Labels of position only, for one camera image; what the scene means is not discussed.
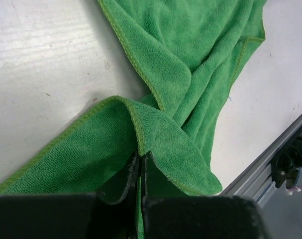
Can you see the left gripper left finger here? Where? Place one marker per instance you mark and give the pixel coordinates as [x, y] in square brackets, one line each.
[122, 186]

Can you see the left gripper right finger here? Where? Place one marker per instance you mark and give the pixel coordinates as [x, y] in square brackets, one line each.
[154, 184]

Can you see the green towel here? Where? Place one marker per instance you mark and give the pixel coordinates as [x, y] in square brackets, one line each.
[81, 90]

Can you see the aluminium mounting rail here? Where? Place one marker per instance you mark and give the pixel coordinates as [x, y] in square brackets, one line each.
[255, 181]

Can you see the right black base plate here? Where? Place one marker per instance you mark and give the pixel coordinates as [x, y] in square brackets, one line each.
[283, 169]

